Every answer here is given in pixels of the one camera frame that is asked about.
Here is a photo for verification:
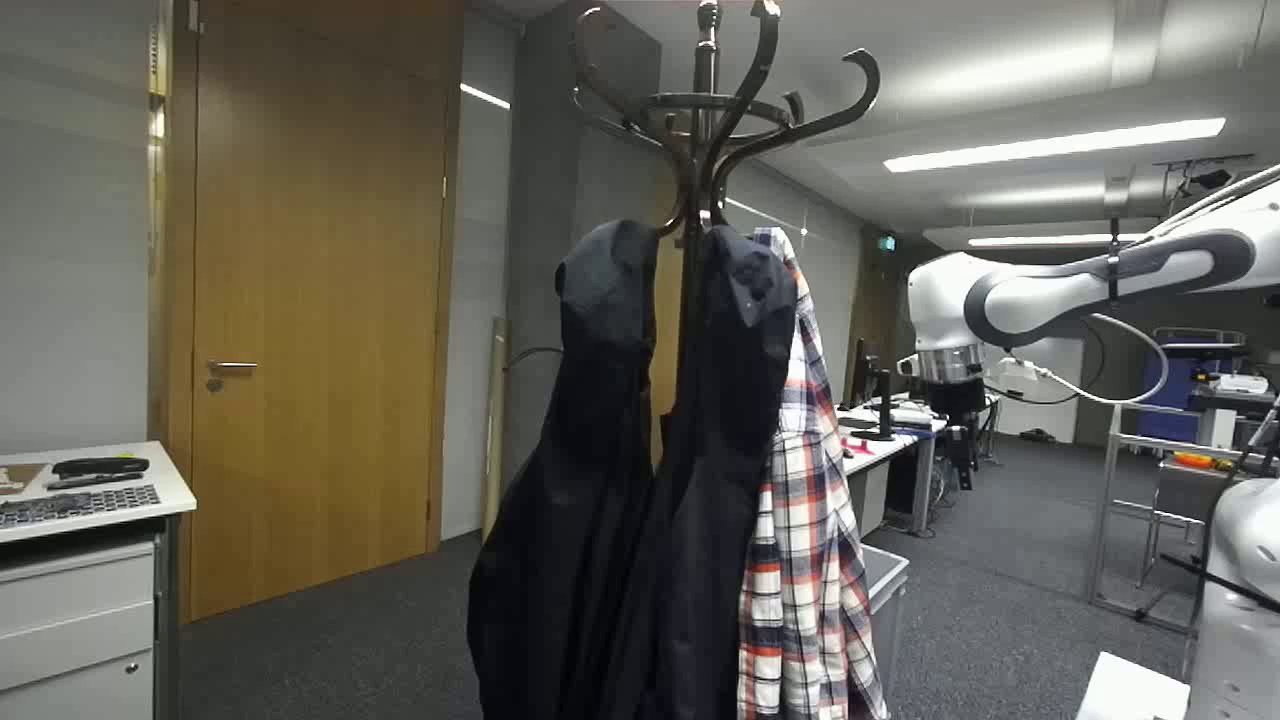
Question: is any small black device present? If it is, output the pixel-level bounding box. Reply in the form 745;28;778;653
47;452;154;491

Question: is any dark green jacket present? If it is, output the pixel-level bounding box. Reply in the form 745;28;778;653
466;215;672;720

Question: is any blue equipment cart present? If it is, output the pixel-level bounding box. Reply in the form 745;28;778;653
1139;323;1253;452

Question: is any grey plastic crate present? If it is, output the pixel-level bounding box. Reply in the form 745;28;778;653
859;541;915;657

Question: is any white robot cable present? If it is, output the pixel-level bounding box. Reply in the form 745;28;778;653
992;309;1178;412

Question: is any plaid flannel shirt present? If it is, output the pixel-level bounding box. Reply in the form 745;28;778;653
738;226;898;720

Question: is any white office desk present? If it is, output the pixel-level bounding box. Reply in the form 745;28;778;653
836;394;1002;541

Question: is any dark blue-grey jacket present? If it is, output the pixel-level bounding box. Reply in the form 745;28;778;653
604;220;804;720

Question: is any white whiteboard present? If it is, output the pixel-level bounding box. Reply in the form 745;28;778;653
992;330;1090;442

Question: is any bright ceiling light panel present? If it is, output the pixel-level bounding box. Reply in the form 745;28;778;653
964;226;1151;254
881;112;1233;178

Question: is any white flat board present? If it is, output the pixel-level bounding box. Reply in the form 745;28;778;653
1072;649;1198;720

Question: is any metal frame table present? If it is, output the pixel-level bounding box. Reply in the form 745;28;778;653
1086;394;1280;622

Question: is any dark bentwood coat rack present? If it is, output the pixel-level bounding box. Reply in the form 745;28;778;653
568;0;887;417

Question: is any white drawer cabinet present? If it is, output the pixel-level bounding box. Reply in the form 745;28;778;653
0;437;201;720

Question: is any wooden door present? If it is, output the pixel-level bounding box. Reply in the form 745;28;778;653
168;0;469;629

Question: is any dark computer keyboard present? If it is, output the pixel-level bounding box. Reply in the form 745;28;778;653
0;479;164;536

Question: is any silver door handle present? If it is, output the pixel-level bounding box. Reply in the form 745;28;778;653
201;354;259;394

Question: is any black stereo camera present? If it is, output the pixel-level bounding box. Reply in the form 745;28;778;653
1169;152;1240;198

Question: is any black desk monitor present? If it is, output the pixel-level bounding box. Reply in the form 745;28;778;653
852;338;902;440

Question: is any long linear ceiling light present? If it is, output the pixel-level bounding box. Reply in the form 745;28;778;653
457;78;516;114

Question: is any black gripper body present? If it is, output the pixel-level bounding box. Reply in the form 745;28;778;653
929;376;997;457

